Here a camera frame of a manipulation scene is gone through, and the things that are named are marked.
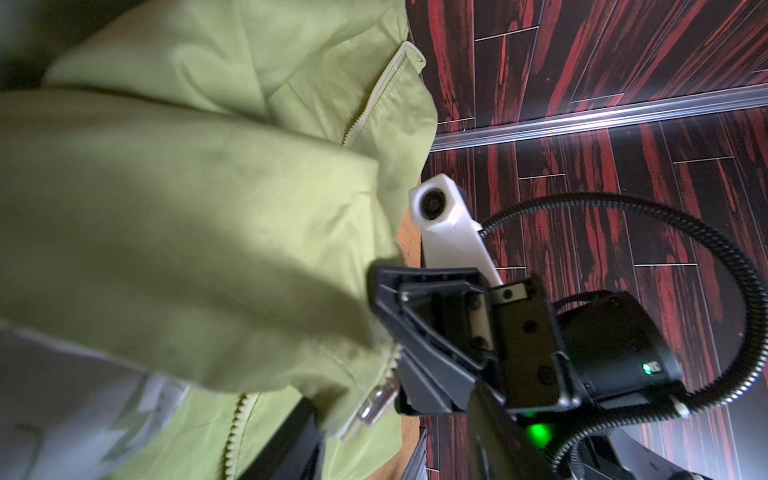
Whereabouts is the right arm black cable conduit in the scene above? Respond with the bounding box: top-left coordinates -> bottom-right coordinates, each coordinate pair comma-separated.
478,191 -> 768,480

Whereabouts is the green Snoopy zip jacket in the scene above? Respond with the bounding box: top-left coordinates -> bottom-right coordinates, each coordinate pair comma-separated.
1,1 -> 437,479

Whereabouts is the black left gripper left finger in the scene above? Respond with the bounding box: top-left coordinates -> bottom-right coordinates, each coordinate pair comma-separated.
239,398 -> 326,480

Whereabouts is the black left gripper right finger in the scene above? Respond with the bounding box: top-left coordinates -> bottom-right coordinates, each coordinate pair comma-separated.
467,380 -> 555,480

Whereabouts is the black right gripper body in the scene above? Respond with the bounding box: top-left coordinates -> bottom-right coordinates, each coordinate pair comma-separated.
491,274 -> 583,414

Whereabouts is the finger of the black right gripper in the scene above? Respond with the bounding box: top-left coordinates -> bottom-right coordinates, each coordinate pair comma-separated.
396,350 -> 501,416
368,265 -> 498,384

